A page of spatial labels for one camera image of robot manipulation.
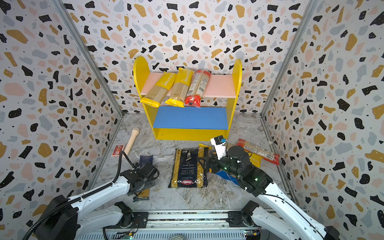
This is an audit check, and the red clear spaghetti pack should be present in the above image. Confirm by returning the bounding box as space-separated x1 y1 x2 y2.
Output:
185 70 211 108

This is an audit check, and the yellow shelf unit frame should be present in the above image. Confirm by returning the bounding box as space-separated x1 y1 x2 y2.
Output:
143 59 243 142

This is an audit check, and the dark penne pasta bag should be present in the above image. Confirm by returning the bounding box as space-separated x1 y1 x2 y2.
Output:
168 144 212 188

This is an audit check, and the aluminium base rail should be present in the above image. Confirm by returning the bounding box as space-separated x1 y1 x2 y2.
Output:
68 209 316 240

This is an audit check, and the red long spaghetti pack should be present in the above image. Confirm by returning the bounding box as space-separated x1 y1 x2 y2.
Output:
236 139 280 166

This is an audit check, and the pink upper shelf board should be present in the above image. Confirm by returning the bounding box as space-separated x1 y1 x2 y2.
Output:
135 72 242 98

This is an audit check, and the red playing card box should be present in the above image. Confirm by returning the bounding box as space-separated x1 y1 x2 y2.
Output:
112 145 125 157

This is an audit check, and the black corrugated cable hose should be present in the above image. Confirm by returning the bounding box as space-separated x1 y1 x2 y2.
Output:
20 150 136 240

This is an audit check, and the wooden rolling pin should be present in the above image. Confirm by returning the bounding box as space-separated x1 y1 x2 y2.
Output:
124 128 140 155

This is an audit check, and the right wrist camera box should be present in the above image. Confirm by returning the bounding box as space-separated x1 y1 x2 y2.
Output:
211 136 227 160

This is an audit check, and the blue yellow spaghetti pack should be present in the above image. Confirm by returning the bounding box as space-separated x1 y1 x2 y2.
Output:
134 155 153 202

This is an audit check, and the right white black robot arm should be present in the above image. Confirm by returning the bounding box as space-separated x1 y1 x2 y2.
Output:
197 146 340 240

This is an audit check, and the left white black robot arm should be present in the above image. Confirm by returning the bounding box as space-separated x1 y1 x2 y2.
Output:
33 163 160 240

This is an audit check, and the blue orange orecchiette bag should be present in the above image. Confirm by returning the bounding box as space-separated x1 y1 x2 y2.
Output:
216 171 238 185

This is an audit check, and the yellow Pastatime spaghetti pack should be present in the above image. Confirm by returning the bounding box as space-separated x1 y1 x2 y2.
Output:
141 72 177 108

